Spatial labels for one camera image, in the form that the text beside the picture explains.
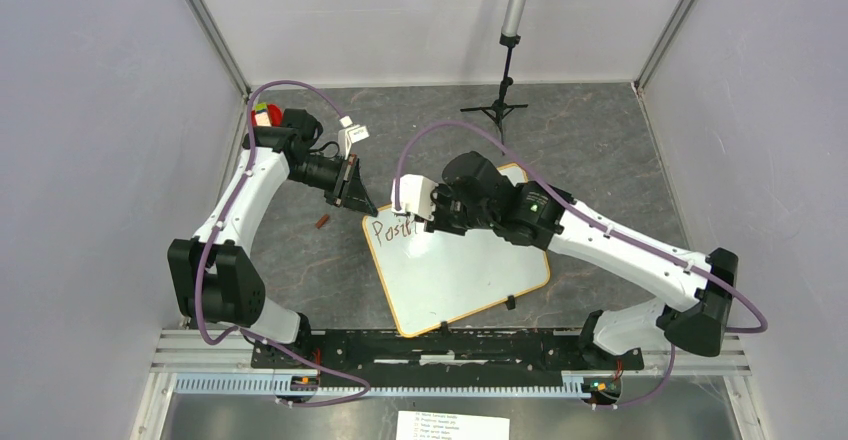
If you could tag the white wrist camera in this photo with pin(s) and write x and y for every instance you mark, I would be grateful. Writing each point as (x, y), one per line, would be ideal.
(411, 195)
(349, 134)

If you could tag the red toy with block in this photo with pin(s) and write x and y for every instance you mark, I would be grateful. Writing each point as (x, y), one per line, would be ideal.
(266, 115)

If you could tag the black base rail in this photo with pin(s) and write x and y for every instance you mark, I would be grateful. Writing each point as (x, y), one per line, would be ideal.
(534, 357)

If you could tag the grey metal pole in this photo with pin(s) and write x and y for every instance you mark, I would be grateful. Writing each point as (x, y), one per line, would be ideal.
(509, 31)

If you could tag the black tripod stand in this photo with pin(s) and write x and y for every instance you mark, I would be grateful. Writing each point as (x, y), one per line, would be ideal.
(499, 109)

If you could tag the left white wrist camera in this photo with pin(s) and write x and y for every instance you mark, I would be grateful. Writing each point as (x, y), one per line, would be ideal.
(349, 134)

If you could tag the yellow framed whiteboard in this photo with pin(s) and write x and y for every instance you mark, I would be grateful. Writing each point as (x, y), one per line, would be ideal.
(434, 278)

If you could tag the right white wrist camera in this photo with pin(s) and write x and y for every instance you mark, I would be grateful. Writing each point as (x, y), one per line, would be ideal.
(411, 195)

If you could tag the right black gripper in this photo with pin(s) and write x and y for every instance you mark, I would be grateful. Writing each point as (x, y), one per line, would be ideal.
(437, 223)

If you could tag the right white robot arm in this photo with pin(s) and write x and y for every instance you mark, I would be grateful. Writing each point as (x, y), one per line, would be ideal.
(690, 306)

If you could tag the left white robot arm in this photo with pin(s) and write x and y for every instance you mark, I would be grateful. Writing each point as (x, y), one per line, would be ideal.
(214, 278)

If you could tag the white paper sheet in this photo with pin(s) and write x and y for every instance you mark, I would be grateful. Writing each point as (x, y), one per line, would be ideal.
(413, 425)

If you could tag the red marker cap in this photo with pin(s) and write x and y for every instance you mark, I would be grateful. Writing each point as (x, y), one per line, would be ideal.
(322, 221)

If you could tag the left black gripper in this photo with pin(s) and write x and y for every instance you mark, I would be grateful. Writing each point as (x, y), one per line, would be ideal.
(348, 177)

